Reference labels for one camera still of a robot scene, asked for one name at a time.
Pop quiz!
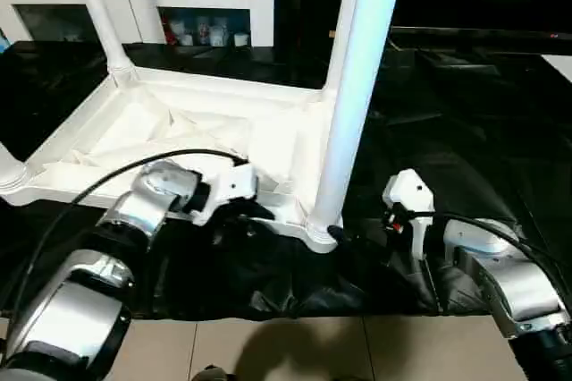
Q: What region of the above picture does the white plastic table leg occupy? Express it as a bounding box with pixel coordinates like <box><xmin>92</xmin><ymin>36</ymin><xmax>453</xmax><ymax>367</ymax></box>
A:
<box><xmin>320</xmin><ymin>0</ymin><xmax>364</xmax><ymax>103</ymax></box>
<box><xmin>310</xmin><ymin>0</ymin><xmax>408</xmax><ymax>241</ymax></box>
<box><xmin>0</xmin><ymin>141</ymin><xmax>29</xmax><ymax>192</ymax></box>
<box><xmin>66</xmin><ymin>0</ymin><xmax>135</xmax><ymax>87</ymax></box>

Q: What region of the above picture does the black plastic mat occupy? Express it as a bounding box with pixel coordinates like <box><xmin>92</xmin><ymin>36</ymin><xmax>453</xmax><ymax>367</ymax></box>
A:
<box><xmin>0</xmin><ymin>38</ymin><xmax>572</xmax><ymax>322</ymax></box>

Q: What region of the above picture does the grey robot torso piece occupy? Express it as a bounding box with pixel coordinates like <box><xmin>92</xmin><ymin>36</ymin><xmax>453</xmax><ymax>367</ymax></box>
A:
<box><xmin>191</xmin><ymin>365</ymin><xmax>236</xmax><ymax>381</ymax></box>

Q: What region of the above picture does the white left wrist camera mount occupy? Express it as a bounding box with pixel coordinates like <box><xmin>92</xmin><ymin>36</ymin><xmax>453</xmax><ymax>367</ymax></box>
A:
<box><xmin>191</xmin><ymin>161</ymin><xmax>260</xmax><ymax>226</ymax></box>

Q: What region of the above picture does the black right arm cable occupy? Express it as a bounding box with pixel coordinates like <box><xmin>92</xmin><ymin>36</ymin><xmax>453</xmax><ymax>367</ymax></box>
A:
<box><xmin>401</xmin><ymin>208</ymin><xmax>572</xmax><ymax>275</ymax></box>

